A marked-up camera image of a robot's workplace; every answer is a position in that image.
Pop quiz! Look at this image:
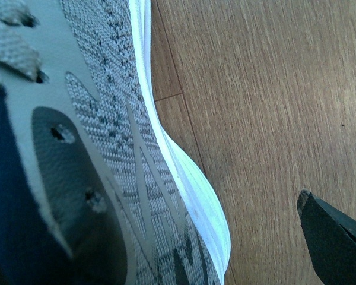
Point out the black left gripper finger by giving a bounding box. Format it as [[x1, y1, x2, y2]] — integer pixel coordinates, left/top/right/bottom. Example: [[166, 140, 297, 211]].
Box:
[[297, 189, 356, 284]]

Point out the grey knit sneaker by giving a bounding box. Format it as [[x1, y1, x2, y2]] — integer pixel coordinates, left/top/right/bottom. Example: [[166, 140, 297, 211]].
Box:
[[0, 1, 231, 284]]

